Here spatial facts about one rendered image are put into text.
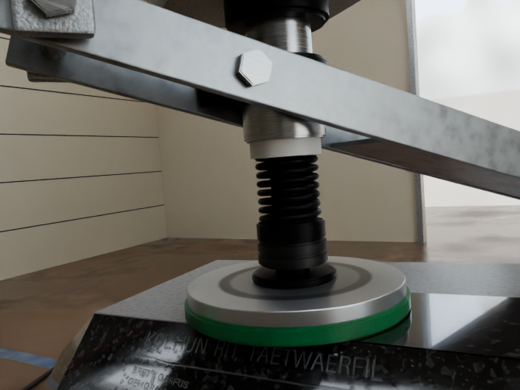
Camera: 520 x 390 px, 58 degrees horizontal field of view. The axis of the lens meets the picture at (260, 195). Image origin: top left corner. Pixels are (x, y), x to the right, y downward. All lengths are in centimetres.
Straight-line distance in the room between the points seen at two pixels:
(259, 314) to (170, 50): 21
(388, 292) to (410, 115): 17
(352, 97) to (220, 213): 616
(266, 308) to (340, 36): 553
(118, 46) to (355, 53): 543
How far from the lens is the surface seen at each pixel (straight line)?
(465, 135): 52
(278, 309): 38
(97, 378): 49
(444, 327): 42
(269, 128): 43
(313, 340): 38
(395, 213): 557
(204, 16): 53
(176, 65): 37
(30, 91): 586
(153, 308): 52
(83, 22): 35
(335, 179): 574
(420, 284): 55
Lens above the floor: 99
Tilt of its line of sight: 4 degrees down
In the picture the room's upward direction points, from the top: 4 degrees counter-clockwise
